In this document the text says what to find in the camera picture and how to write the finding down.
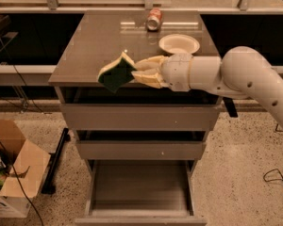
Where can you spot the bottom grey open drawer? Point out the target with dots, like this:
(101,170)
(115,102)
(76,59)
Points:
(140,193)

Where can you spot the middle grey drawer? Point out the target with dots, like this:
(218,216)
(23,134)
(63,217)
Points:
(141,150)

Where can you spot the black floor bar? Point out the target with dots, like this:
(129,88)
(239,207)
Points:
(48,185)

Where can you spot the white paper bowl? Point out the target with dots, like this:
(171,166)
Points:
(177,43)

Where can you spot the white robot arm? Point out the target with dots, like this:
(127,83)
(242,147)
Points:
(241,73)

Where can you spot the open cardboard box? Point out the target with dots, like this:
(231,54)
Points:
(29,162)

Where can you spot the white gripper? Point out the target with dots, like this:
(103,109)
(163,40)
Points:
(176,71)

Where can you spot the green yellow sponge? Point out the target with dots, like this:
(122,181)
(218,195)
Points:
(117,73)

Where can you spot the grey drawer cabinet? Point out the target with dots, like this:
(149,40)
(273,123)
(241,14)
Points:
(99,39)

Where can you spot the black cabinet leg bar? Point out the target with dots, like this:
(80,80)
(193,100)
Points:
(230,107)

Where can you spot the red soda can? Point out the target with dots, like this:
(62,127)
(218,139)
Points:
(154,19)

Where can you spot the top grey drawer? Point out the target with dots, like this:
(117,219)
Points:
(140,117)

